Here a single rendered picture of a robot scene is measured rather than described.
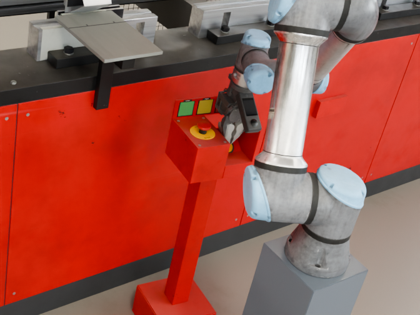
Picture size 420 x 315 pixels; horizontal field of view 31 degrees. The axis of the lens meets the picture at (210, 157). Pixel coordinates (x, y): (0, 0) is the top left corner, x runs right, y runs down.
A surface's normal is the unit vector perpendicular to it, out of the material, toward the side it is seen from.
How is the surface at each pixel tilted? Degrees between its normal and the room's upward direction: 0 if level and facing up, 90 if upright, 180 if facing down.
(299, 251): 73
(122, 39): 0
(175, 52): 0
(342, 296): 90
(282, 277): 90
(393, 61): 90
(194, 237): 90
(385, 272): 0
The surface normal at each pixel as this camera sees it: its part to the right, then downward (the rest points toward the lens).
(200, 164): 0.47, 0.55
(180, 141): -0.86, 0.12
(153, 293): 0.19, -0.82
